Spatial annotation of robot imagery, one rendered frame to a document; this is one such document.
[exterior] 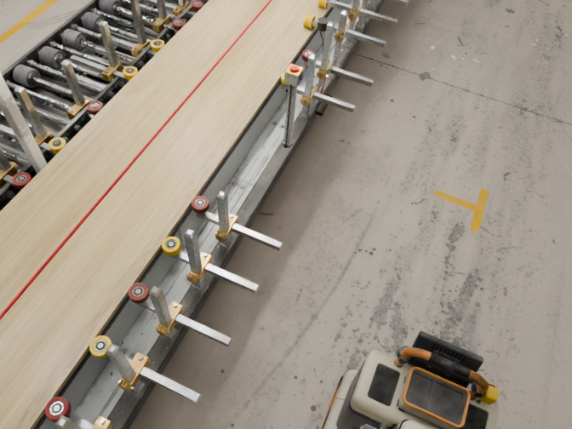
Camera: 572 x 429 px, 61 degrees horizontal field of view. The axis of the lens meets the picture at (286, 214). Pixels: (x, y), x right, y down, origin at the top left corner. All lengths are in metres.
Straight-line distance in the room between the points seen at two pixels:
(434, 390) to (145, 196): 1.48
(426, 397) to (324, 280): 1.33
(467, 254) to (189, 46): 2.22
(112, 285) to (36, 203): 0.58
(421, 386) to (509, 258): 1.77
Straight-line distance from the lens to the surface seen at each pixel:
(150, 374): 2.03
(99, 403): 2.28
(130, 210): 2.33
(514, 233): 3.74
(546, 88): 5.00
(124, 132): 2.65
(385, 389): 2.08
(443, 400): 2.03
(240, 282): 2.14
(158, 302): 1.89
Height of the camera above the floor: 2.75
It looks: 55 degrees down
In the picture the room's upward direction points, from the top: 6 degrees clockwise
